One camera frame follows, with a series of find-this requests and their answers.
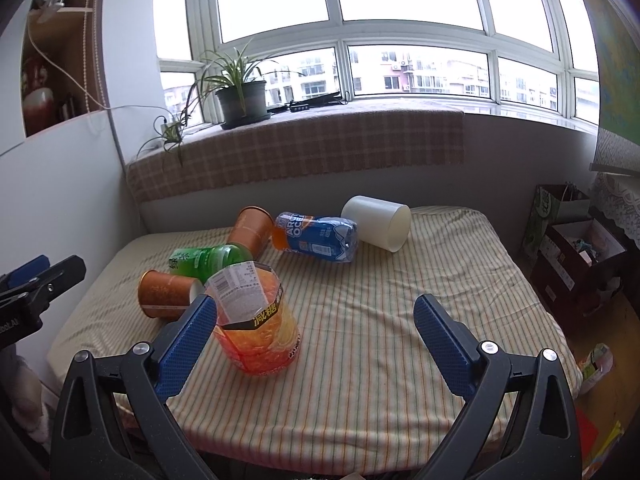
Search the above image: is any red orange plastic cup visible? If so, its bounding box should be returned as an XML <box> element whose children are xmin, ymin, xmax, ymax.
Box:
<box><xmin>206</xmin><ymin>261</ymin><xmax>300</xmax><ymax>376</ymax></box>

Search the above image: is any brown paper cup lying near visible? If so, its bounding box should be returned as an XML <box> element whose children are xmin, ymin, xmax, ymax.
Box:
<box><xmin>138</xmin><ymin>270</ymin><xmax>204</xmax><ymax>321</ymax></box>

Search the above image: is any green plastic cup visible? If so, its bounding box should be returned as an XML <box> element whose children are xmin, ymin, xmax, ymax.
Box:
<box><xmin>168</xmin><ymin>244</ymin><xmax>253</xmax><ymax>284</ymax></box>

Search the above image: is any brown paper cup far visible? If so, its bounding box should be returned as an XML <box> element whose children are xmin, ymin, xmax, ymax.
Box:
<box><xmin>227</xmin><ymin>206</ymin><xmax>274</xmax><ymax>259</ymax></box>

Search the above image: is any white plastic cup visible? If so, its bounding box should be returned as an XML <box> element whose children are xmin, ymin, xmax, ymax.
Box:
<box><xmin>342</xmin><ymin>195</ymin><xmax>412</xmax><ymax>254</ymax></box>

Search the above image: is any blue orange plastic cup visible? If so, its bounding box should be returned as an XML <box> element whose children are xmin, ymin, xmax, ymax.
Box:
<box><xmin>271</xmin><ymin>211</ymin><xmax>359</xmax><ymax>263</ymax></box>

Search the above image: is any striped table cloth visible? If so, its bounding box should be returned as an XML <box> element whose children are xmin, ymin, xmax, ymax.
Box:
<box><xmin>48</xmin><ymin>207</ymin><xmax>581</xmax><ymax>479</ymax></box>

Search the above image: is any red white vase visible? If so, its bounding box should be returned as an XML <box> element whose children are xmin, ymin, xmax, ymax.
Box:
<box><xmin>21</xmin><ymin>56</ymin><xmax>56</xmax><ymax>136</ymax></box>

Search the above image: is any dark cardboard box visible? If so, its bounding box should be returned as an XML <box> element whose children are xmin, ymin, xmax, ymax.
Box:
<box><xmin>530</xmin><ymin>219</ymin><xmax>629</xmax><ymax>334</ymax></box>

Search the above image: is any white power adapter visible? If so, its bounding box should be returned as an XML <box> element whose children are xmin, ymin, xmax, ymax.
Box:
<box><xmin>160</xmin><ymin>122</ymin><xmax>183</xmax><ymax>144</ymax></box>

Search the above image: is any green white paper bag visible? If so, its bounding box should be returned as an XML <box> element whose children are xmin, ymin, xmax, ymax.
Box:
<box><xmin>521</xmin><ymin>182</ymin><xmax>590</xmax><ymax>261</ymax></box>

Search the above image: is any white lace cloth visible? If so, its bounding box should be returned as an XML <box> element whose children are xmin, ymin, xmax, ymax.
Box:
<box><xmin>590</xmin><ymin>172</ymin><xmax>640</xmax><ymax>246</ymax></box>

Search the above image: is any potted spider plant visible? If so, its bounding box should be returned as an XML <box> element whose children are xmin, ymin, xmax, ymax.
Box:
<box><xmin>136</xmin><ymin>44</ymin><xmax>271</xmax><ymax>158</ymax></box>

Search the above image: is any plaid windowsill cloth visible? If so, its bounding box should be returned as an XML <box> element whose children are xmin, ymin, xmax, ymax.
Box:
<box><xmin>126</xmin><ymin>105</ymin><xmax>465</xmax><ymax>204</ymax></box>

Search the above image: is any black device on windowsill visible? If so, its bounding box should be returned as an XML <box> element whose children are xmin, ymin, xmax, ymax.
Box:
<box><xmin>268</xmin><ymin>92</ymin><xmax>347</xmax><ymax>114</ymax></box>

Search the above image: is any white charging cable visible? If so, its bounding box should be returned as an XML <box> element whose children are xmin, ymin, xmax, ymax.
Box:
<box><xmin>0</xmin><ymin>0</ymin><xmax>174</xmax><ymax>236</ymax></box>

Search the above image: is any white bead cord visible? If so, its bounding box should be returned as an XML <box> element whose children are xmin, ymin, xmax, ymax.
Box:
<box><xmin>79</xmin><ymin>0</ymin><xmax>109</xmax><ymax>114</ymax></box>

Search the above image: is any window frame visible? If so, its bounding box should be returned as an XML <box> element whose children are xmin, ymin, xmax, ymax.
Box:
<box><xmin>152</xmin><ymin>0</ymin><xmax>600</xmax><ymax>127</ymax></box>

